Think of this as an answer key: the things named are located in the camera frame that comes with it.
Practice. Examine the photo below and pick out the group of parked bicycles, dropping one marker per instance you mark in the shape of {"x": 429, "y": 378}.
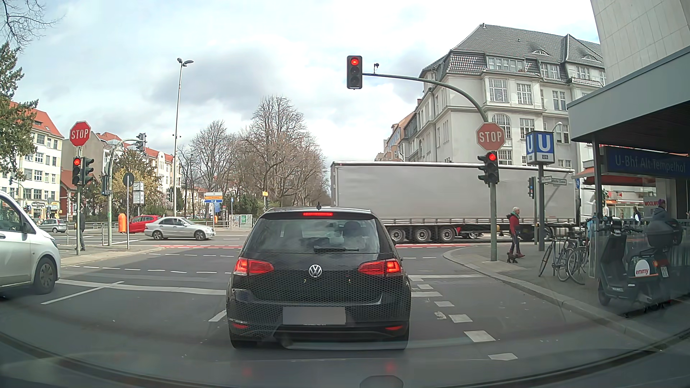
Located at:
{"x": 566, "y": 256}

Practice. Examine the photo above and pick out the row of red-roofed buildings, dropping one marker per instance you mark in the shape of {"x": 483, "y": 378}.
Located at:
{"x": 129, "y": 161}

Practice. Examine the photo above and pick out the pale building with dark canopy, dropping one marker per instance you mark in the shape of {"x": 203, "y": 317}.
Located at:
{"x": 641, "y": 81}

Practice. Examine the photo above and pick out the grey lorry trailer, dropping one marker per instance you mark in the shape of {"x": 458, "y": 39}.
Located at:
{"x": 442, "y": 194}

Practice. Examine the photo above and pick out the evergreen tree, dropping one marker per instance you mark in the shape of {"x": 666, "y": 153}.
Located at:
{"x": 13, "y": 118}

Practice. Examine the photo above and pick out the row of bare trees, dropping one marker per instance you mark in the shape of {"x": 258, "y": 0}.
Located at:
{"x": 269, "y": 156}

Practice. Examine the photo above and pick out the silver saloon car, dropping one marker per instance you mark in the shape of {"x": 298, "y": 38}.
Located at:
{"x": 178, "y": 228}

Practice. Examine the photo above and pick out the paved pavement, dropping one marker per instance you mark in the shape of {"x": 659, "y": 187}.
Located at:
{"x": 571, "y": 280}

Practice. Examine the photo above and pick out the white building with red roof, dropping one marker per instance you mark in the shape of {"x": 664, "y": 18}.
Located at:
{"x": 40, "y": 161}

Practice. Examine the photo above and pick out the small traffic light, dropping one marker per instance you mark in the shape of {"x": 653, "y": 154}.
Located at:
{"x": 531, "y": 187}

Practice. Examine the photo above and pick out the silver parked car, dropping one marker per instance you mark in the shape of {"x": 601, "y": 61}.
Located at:
{"x": 53, "y": 225}

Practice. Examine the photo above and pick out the red car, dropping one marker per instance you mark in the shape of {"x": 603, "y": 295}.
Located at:
{"x": 141, "y": 222}

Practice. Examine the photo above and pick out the white corner building, grey roof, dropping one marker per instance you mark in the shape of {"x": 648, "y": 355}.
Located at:
{"x": 517, "y": 102}

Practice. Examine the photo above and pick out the person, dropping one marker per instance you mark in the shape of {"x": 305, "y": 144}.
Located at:
{"x": 515, "y": 231}
{"x": 81, "y": 226}
{"x": 658, "y": 213}

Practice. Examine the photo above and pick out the blue cube sign on post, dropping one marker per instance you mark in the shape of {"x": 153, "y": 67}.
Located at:
{"x": 540, "y": 148}

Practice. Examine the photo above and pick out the street name sign post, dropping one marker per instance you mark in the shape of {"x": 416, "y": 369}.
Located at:
{"x": 555, "y": 181}

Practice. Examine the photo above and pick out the black hatchback car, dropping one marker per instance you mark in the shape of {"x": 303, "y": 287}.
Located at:
{"x": 318, "y": 291}

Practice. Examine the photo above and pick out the orange litter bin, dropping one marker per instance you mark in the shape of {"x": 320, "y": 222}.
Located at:
{"x": 122, "y": 222}

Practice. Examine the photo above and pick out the white van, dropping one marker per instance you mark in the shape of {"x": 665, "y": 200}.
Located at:
{"x": 21, "y": 253}

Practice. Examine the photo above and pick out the paved traffic island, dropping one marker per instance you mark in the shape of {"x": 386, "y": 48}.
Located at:
{"x": 91, "y": 253}

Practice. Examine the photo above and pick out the car's own bonnet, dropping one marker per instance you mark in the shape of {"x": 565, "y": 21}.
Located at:
{"x": 345, "y": 374}

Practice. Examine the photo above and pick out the grey asphalt road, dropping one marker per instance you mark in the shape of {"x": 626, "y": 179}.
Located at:
{"x": 161, "y": 307}

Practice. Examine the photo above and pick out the road markings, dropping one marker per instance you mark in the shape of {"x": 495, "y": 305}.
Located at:
{"x": 477, "y": 336}

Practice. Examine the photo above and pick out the grey motor scooter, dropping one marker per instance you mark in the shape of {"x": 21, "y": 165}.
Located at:
{"x": 628, "y": 264}

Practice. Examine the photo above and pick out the traffic light with stop sign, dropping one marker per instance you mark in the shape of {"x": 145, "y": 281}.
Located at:
{"x": 491, "y": 161}
{"x": 79, "y": 134}

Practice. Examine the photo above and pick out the tall lamp post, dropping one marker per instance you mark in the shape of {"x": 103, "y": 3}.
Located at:
{"x": 175, "y": 134}

